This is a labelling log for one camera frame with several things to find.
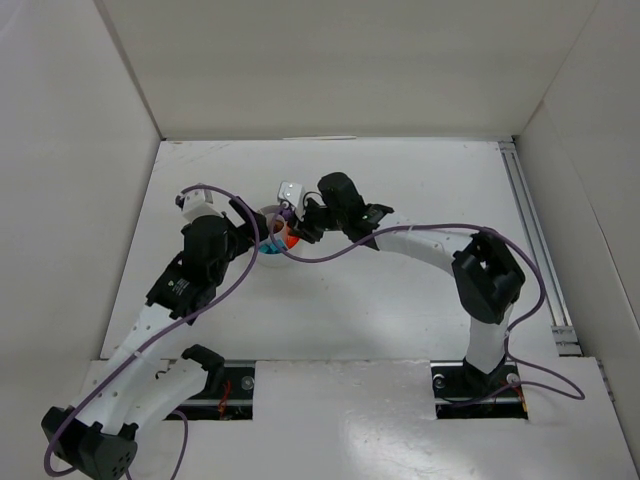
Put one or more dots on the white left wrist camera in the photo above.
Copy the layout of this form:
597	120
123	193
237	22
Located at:
195	204

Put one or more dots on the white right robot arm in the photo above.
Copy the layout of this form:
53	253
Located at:
488	278

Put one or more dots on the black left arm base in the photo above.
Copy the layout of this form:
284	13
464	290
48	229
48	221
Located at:
228	391

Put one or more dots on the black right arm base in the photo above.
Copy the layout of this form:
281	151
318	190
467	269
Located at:
462	392

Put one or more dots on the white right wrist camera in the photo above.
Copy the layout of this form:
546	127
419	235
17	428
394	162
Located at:
292	195

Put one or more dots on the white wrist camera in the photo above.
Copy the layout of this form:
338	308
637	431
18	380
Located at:
292	195
195	204

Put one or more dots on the white divided round container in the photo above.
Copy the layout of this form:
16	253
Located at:
279	260

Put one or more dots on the long teal lego brick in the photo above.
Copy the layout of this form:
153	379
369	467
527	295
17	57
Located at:
269	249

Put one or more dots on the aluminium rail right side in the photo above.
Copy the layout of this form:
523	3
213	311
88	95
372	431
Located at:
563	332

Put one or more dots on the orange figure-eight lego piece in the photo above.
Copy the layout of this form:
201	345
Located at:
291	242

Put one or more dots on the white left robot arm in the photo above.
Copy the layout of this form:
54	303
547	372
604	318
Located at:
99	434

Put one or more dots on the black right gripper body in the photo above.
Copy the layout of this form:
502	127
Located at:
308	227

